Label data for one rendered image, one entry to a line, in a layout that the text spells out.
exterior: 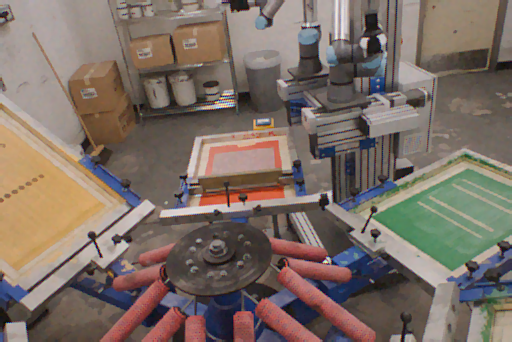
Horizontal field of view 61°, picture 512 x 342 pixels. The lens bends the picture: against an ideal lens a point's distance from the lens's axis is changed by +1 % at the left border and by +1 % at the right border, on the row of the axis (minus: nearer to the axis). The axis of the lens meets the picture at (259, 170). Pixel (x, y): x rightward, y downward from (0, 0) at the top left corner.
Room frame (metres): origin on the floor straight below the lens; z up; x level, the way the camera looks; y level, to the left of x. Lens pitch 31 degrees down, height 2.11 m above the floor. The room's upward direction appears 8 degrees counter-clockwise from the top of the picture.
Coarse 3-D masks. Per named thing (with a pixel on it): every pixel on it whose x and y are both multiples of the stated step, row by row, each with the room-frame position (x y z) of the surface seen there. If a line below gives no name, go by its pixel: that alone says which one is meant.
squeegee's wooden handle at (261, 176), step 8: (280, 168) 1.76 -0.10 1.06; (200, 176) 1.79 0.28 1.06; (208, 176) 1.78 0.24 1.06; (216, 176) 1.77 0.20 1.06; (224, 176) 1.77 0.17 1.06; (232, 176) 1.76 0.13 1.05; (240, 176) 1.76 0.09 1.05; (248, 176) 1.76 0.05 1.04; (256, 176) 1.76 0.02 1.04; (264, 176) 1.75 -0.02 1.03; (272, 176) 1.75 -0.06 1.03; (280, 176) 1.75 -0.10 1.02; (200, 184) 1.77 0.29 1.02; (208, 184) 1.77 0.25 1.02; (216, 184) 1.77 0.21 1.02; (232, 184) 1.76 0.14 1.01; (240, 184) 1.76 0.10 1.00; (248, 184) 1.76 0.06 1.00
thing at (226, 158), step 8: (216, 152) 2.22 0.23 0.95; (224, 152) 2.20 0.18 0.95; (232, 152) 2.19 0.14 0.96; (240, 152) 2.18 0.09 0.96; (208, 160) 2.14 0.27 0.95; (216, 160) 2.12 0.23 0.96; (224, 160) 2.11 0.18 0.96; (232, 160) 2.10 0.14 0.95; (240, 160) 2.08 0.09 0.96; (208, 168) 2.04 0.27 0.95; (216, 168) 2.03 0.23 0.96; (224, 168) 2.02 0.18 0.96; (232, 168) 2.01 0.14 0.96; (240, 168) 2.00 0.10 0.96; (224, 192) 1.78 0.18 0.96; (232, 192) 1.77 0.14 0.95; (240, 192) 1.76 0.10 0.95; (200, 200) 1.74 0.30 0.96; (208, 200) 1.73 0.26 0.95; (216, 200) 1.72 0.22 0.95; (224, 200) 1.71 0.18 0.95; (232, 200) 1.70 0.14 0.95; (240, 200) 1.69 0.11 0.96
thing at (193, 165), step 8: (280, 128) 2.35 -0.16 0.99; (288, 128) 2.33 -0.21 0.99; (208, 136) 2.37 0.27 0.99; (216, 136) 2.36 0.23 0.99; (224, 136) 2.34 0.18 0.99; (232, 136) 2.34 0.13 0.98; (240, 136) 2.34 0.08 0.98; (248, 136) 2.33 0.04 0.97; (256, 136) 2.33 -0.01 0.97; (264, 136) 2.33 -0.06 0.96; (272, 136) 2.32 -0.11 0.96; (288, 136) 2.23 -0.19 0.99; (200, 144) 2.28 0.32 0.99; (288, 144) 2.13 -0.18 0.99; (192, 152) 2.19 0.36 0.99; (200, 152) 2.23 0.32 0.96; (192, 160) 2.09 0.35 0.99; (192, 168) 2.00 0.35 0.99; (192, 176) 1.92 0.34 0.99
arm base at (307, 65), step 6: (318, 54) 2.50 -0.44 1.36; (300, 60) 2.52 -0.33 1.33; (306, 60) 2.48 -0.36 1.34; (312, 60) 2.48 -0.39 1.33; (318, 60) 2.50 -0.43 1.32; (300, 66) 2.50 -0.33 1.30; (306, 66) 2.47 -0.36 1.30; (312, 66) 2.47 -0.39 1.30; (318, 66) 2.48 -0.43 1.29; (300, 72) 2.49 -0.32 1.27; (306, 72) 2.47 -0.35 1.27; (312, 72) 2.46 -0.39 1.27; (318, 72) 2.47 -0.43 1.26
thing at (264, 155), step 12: (264, 144) 2.24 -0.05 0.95; (276, 144) 2.22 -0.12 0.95; (252, 156) 2.11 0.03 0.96; (264, 156) 2.09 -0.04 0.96; (276, 156) 2.07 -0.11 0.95; (252, 168) 1.98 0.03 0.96; (264, 168) 1.96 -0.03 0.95; (252, 192) 1.75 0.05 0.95; (264, 192) 1.74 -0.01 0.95; (276, 192) 1.72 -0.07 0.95
